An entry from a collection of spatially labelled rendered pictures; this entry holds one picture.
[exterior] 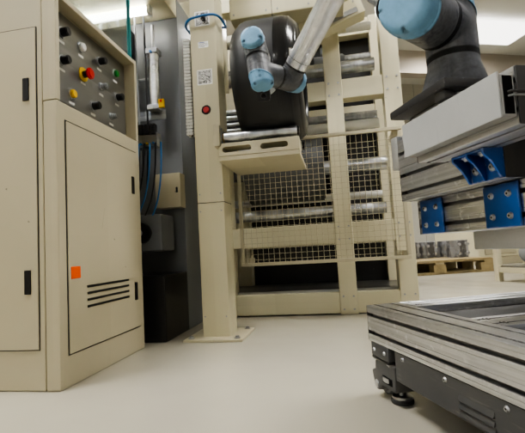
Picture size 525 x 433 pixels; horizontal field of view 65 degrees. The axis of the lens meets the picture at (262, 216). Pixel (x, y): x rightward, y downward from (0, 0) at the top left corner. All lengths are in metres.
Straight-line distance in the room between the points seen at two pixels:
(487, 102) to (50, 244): 1.21
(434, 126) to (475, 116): 0.11
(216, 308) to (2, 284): 0.87
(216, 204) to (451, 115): 1.32
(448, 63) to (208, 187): 1.21
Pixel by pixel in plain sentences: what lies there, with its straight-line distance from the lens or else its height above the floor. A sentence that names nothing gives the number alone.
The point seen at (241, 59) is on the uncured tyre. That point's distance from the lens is 1.84.
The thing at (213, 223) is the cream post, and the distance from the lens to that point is 1.91.
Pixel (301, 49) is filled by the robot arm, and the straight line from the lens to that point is 1.43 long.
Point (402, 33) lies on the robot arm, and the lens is 1.00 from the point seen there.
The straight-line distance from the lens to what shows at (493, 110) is 0.72.
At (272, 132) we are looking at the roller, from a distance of 1.84.
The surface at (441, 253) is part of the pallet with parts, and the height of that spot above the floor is 0.21.
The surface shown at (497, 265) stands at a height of 0.14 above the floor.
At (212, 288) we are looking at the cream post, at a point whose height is 0.23.
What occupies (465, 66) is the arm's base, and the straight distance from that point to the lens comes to 1.06.
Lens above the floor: 0.39
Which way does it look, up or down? 5 degrees up
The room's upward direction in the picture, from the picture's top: 3 degrees counter-clockwise
